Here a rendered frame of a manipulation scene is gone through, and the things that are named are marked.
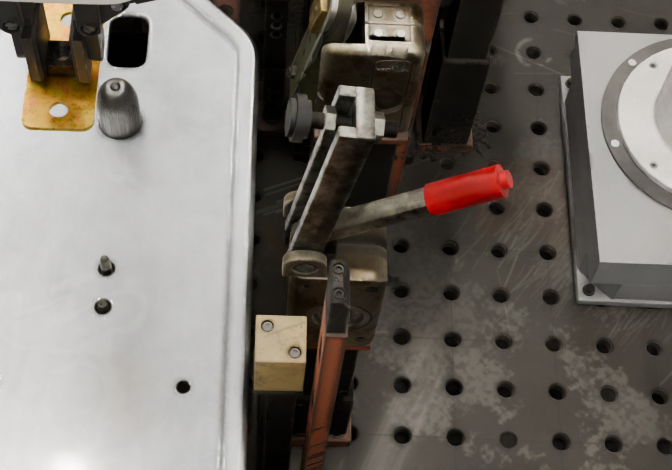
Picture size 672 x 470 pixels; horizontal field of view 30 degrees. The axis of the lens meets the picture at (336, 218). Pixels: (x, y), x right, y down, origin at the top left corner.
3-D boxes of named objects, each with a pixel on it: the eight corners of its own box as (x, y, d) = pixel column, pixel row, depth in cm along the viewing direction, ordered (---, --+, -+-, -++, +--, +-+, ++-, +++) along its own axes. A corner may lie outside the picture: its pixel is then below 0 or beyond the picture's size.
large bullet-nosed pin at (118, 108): (103, 114, 98) (95, 65, 93) (144, 116, 98) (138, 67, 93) (99, 149, 97) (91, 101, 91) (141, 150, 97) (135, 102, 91)
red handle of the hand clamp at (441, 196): (287, 203, 86) (500, 142, 79) (303, 216, 88) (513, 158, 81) (286, 257, 84) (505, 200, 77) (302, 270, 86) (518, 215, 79)
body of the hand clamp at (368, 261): (277, 384, 119) (291, 203, 88) (349, 386, 119) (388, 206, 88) (276, 445, 116) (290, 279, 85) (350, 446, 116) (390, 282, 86)
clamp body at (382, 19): (285, 209, 128) (302, -29, 96) (397, 212, 129) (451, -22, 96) (284, 291, 124) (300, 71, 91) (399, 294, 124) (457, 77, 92)
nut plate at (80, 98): (38, 3, 70) (35, -10, 69) (106, 6, 71) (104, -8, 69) (20, 130, 66) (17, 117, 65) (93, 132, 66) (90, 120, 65)
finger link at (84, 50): (131, -41, 63) (141, 39, 69) (67, -44, 63) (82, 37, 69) (126, 10, 62) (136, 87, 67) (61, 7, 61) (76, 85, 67)
